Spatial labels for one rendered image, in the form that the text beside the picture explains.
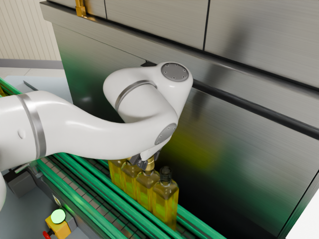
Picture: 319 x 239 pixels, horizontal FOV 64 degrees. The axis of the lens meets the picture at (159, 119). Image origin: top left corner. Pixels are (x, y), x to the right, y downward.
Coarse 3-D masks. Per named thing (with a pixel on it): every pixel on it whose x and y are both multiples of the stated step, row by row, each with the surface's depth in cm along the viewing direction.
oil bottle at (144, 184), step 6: (138, 174) 70; (156, 174) 69; (138, 180) 70; (144, 180) 68; (150, 180) 68; (156, 180) 69; (138, 186) 71; (144, 186) 69; (150, 186) 68; (138, 192) 73; (144, 192) 70; (150, 192) 69; (138, 198) 76; (144, 198) 73; (150, 198) 71; (144, 204) 75; (150, 204) 73; (150, 210) 75
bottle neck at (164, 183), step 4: (160, 168) 64; (164, 168) 65; (168, 168) 64; (160, 172) 63; (164, 172) 66; (168, 172) 65; (160, 176) 64; (164, 176) 63; (168, 176) 63; (160, 180) 65; (164, 180) 64; (168, 180) 64; (164, 184) 65; (168, 184) 65
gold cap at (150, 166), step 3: (150, 156) 64; (153, 156) 65; (150, 159) 64; (153, 159) 65; (150, 162) 65; (153, 162) 66; (147, 165) 65; (150, 165) 65; (153, 165) 67; (147, 168) 66; (150, 168) 66
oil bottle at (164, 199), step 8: (160, 184) 66; (176, 184) 67; (152, 192) 68; (160, 192) 66; (168, 192) 65; (176, 192) 68; (152, 200) 71; (160, 200) 67; (168, 200) 66; (176, 200) 71; (152, 208) 74; (160, 208) 70; (168, 208) 68; (176, 208) 74; (160, 216) 73; (168, 216) 71; (176, 216) 77; (168, 224) 74
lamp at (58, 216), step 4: (56, 212) 86; (60, 212) 86; (64, 212) 88; (52, 216) 85; (56, 216) 85; (60, 216) 85; (64, 216) 87; (52, 220) 85; (56, 220) 85; (60, 220) 85; (64, 220) 87; (56, 224) 86
